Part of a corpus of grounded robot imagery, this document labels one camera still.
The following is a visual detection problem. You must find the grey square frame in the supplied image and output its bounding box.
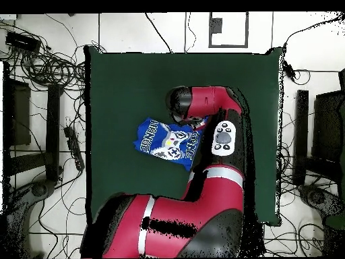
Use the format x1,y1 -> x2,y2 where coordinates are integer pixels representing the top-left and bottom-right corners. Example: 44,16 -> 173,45
208,11 -> 249,49

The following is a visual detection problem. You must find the blue printed t-shirt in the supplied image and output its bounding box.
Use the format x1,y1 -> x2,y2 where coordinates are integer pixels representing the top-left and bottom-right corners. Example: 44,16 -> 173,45
132,116 -> 210,172

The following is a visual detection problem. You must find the black power adapter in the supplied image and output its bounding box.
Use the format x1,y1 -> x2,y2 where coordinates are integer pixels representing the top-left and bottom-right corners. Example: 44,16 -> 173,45
282,60 -> 296,82

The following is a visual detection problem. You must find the black cable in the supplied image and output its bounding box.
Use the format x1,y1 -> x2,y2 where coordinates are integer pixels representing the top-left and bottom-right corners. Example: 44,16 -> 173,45
144,12 -> 173,54

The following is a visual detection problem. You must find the black electronics box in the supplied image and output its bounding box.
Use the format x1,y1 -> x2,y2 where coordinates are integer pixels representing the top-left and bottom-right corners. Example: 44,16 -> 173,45
5,30 -> 42,53

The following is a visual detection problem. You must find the black wooden furniture frame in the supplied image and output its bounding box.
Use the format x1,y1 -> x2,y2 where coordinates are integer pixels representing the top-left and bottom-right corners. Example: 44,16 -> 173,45
292,68 -> 345,187
2,61 -> 64,187

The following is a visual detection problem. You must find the dark green table cloth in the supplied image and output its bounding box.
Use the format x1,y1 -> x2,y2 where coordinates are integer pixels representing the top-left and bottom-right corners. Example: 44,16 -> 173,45
84,45 -> 283,227

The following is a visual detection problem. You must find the black chair base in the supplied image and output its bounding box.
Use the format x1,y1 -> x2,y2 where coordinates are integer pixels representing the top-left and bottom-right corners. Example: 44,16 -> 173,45
5,179 -> 56,243
298,184 -> 345,230

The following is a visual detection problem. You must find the black power strip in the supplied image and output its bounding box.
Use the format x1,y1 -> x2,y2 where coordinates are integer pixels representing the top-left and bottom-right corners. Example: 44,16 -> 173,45
63,125 -> 86,171

